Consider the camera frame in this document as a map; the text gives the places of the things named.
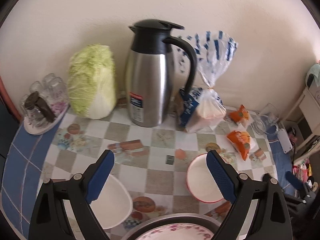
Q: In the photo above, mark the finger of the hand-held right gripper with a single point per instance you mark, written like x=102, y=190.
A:
x=295, y=181

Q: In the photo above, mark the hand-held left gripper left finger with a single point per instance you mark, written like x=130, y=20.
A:
x=100, y=177

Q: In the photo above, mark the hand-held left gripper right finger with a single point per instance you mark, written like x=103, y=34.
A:
x=221, y=177

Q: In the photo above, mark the strawberry print bowl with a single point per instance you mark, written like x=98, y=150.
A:
x=200, y=180

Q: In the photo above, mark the square white plate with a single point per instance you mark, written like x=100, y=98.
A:
x=112, y=205

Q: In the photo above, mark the round pink floral plate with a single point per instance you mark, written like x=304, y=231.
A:
x=175, y=233

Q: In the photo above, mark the colourful clutter pile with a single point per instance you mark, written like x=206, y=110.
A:
x=303, y=168

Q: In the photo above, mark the orange snack packet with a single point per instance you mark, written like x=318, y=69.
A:
x=238, y=115
x=240, y=141

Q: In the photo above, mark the white power strip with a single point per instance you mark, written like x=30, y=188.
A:
x=284, y=140

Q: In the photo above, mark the clear glass mug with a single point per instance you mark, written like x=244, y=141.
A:
x=265, y=120

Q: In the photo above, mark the bagged sliced bread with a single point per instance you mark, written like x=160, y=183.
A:
x=207, y=110

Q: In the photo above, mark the cream wooden shelf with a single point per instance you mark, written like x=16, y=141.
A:
x=310, y=105

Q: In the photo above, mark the floral oval tray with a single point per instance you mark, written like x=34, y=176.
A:
x=37, y=130

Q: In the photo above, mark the napa cabbage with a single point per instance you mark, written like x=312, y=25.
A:
x=90, y=85

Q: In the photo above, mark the glass teapot with dark lid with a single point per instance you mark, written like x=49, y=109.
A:
x=37, y=107

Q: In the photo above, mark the clear drinking glass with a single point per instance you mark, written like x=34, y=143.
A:
x=35, y=87
x=23, y=103
x=49, y=78
x=59, y=92

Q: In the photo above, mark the steel thermos jug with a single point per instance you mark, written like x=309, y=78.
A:
x=147, y=80

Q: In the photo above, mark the teal cloth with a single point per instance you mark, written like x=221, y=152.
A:
x=315, y=71

